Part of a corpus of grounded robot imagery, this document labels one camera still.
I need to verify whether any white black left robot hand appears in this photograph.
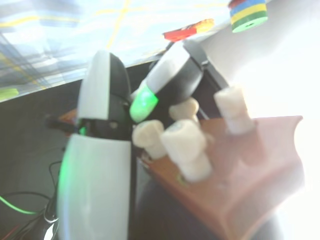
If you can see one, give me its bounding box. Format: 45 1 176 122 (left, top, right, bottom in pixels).
56 39 226 240

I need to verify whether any brown toy ukulele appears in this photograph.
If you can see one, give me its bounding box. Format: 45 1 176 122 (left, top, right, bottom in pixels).
44 84 305 240

